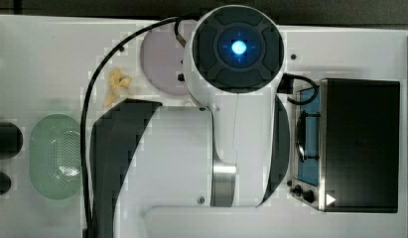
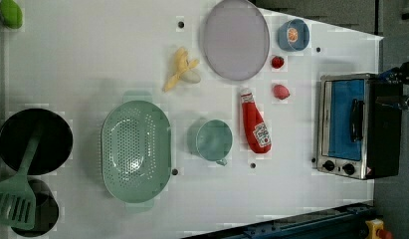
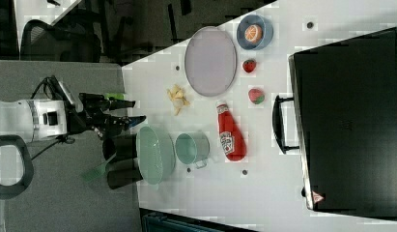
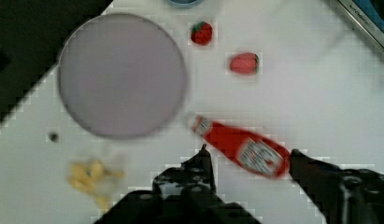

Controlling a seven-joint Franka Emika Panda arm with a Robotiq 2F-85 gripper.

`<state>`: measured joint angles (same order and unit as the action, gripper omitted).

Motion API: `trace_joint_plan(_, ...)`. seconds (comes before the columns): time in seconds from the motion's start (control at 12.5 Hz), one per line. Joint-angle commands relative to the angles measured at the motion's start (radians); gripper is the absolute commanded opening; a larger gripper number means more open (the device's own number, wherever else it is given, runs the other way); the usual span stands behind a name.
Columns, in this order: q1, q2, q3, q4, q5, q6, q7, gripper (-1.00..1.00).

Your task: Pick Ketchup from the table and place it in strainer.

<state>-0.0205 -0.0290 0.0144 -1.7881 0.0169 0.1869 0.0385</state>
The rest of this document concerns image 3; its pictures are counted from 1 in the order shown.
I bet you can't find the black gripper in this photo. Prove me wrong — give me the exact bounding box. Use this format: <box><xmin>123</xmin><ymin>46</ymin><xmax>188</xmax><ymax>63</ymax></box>
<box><xmin>68</xmin><ymin>93</ymin><xmax>147</xmax><ymax>139</ymax></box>

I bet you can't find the red plush ketchup bottle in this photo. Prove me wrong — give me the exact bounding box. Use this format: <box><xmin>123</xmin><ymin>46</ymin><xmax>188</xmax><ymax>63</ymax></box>
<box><xmin>216</xmin><ymin>101</ymin><xmax>246</xmax><ymax>161</ymax></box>

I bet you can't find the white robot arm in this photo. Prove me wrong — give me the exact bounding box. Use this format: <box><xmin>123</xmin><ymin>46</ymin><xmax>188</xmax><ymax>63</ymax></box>
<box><xmin>0</xmin><ymin>93</ymin><xmax>145</xmax><ymax>200</ymax></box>

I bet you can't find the green plastic strainer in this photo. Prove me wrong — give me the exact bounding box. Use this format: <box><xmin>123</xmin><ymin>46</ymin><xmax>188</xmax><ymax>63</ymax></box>
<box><xmin>136</xmin><ymin>126</ymin><xmax>176</xmax><ymax>190</ymax></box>

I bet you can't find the green lime toy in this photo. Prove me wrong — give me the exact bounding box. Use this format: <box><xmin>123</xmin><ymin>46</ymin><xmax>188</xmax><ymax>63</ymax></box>
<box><xmin>104</xmin><ymin>93</ymin><xmax>125</xmax><ymax>100</ymax></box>

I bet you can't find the large black cup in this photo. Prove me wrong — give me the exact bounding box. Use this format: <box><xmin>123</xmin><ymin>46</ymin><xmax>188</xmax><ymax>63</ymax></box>
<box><xmin>102</xmin><ymin>134</ymin><xmax>137</xmax><ymax>163</ymax></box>

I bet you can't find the green plastic spatula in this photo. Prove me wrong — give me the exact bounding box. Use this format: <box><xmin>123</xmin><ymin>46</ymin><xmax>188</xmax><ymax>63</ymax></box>
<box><xmin>80</xmin><ymin>155</ymin><xmax>116</xmax><ymax>182</ymax></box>

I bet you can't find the peeled banana toy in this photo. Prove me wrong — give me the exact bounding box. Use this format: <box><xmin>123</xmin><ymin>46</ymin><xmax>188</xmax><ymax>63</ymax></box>
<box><xmin>167</xmin><ymin>84</ymin><xmax>190</xmax><ymax>116</ymax></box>

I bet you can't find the small black cup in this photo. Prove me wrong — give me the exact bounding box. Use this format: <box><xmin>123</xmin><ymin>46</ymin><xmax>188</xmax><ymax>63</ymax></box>
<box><xmin>107</xmin><ymin>169</ymin><xmax>143</xmax><ymax>189</ymax></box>

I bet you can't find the green metal cup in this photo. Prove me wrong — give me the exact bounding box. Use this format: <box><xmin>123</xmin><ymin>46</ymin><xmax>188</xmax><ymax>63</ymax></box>
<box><xmin>175</xmin><ymin>131</ymin><xmax>210</xmax><ymax>169</ymax></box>

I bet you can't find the black office chair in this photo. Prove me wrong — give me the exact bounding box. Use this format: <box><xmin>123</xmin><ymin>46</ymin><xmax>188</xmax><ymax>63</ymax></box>
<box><xmin>19</xmin><ymin>19</ymin><xmax>101</xmax><ymax>63</ymax></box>

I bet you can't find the grey round plate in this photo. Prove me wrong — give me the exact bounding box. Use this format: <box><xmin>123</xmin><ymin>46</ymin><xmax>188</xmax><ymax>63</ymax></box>
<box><xmin>184</xmin><ymin>26</ymin><xmax>237</xmax><ymax>97</ymax></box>

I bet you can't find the pink peach toy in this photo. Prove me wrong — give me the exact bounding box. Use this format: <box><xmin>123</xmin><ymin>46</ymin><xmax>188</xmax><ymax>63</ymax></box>
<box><xmin>248</xmin><ymin>88</ymin><xmax>265</xmax><ymax>104</ymax></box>

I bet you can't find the red strawberry toy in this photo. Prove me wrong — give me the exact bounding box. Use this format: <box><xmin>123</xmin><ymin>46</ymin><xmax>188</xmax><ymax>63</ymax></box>
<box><xmin>242</xmin><ymin>59</ymin><xmax>257</xmax><ymax>73</ymax></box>

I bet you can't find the orange slice toy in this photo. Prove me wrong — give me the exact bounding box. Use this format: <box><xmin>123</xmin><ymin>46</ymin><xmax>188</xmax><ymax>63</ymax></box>
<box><xmin>244</xmin><ymin>24</ymin><xmax>263</xmax><ymax>44</ymax></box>

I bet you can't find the blue bowl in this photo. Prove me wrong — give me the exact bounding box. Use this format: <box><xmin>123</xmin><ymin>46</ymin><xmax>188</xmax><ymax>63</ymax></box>
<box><xmin>237</xmin><ymin>14</ymin><xmax>274</xmax><ymax>50</ymax></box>

